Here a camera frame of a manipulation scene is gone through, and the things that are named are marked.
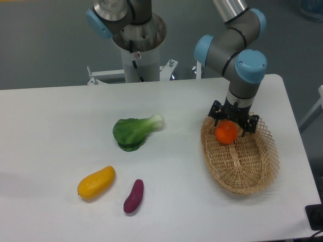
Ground white furniture leg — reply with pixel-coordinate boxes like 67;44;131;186
298;85;322;134

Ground yellow mango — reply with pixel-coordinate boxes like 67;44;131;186
77;166;116;200

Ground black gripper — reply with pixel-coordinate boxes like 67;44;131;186
208;98;259;137

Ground orange fruit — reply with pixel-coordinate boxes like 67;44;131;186
214;120;238;144

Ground black cable on pedestal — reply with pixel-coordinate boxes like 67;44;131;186
129;39;145;83

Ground purple sweet potato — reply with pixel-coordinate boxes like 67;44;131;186
123;179;144;214

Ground woven wicker basket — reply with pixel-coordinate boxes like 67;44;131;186
200;116;280;195

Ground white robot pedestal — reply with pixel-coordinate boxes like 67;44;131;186
120;48;160;83

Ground black device at edge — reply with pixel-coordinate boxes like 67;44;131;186
305;204;322;231

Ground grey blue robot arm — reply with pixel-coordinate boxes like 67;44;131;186
86;1;267;133

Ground blue translucent container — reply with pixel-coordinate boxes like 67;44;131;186
299;0;322;23

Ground white metal mounting frame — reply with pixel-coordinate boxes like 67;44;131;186
87;59;179;85

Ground green bok choy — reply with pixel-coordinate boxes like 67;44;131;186
113;113;165;152

